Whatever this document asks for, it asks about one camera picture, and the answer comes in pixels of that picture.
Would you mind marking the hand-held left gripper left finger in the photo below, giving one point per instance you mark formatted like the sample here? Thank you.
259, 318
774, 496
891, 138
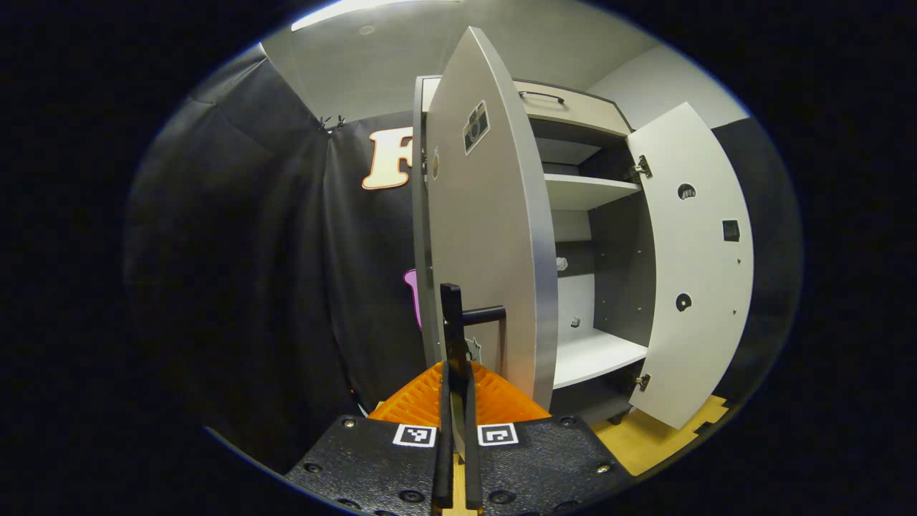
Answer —
372, 466

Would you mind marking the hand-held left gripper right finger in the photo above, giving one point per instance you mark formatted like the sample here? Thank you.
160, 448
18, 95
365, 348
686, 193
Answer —
544, 466

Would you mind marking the beige cabinet door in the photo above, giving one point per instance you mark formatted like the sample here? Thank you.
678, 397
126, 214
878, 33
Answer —
487, 236
695, 344

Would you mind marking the beige double-door shoe cabinet body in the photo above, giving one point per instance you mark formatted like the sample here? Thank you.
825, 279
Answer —
620, 272

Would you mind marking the white cabinet shelf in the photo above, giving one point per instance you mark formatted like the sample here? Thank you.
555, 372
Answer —
594, 355
584, 192

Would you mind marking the metal door hinge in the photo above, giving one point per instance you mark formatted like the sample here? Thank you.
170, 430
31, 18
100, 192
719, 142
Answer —
642, 382
640, 168

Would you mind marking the beige cabinet drawer front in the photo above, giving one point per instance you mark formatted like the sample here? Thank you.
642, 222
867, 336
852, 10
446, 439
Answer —
580, 115

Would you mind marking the black backdrop cloth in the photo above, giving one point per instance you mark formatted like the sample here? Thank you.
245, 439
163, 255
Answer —
251, 251

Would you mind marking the black backdrop clip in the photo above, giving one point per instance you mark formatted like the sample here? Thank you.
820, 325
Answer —
331, 123

